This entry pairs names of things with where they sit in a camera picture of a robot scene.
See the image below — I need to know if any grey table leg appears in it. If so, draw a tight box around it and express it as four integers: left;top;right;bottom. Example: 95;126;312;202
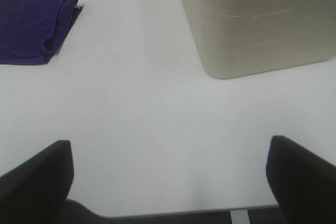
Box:
230;209;250;224

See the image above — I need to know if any purple folded towel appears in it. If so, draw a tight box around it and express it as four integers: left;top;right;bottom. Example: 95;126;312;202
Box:
1;0;82;66

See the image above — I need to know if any beige plastic storage basket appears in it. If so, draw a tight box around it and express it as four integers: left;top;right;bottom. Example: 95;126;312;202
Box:
181;0;335;79

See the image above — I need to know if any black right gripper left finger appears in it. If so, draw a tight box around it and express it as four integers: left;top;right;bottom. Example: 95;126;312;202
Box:
1;140;74;223

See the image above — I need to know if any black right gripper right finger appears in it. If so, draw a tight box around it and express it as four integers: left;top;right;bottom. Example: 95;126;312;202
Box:
266;135;335;223

